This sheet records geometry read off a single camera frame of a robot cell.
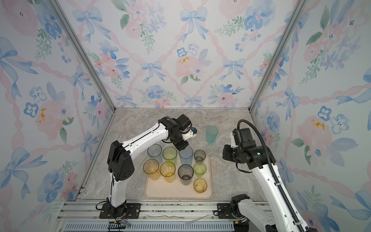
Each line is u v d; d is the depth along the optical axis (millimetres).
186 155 782
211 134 927
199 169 873
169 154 852
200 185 818
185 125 697
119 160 526
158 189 813
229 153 617
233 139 641
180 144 743
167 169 815
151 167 837
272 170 419
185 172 826
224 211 718
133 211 738
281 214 377
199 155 916
